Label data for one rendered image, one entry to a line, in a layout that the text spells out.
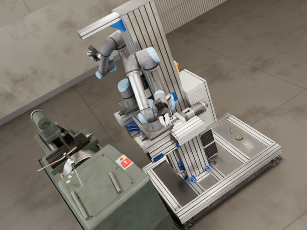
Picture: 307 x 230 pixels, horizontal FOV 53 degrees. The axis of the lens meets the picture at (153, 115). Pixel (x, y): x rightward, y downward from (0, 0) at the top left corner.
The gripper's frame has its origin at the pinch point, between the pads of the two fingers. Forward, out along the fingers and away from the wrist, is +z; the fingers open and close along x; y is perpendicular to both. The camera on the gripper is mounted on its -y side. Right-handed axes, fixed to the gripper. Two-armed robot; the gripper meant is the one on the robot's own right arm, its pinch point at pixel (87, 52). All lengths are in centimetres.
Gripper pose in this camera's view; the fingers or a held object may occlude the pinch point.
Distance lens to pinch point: 318.6
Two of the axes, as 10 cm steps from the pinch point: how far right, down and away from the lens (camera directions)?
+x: 5.7, -7.2, 3.9
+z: -7.2, -2.0, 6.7
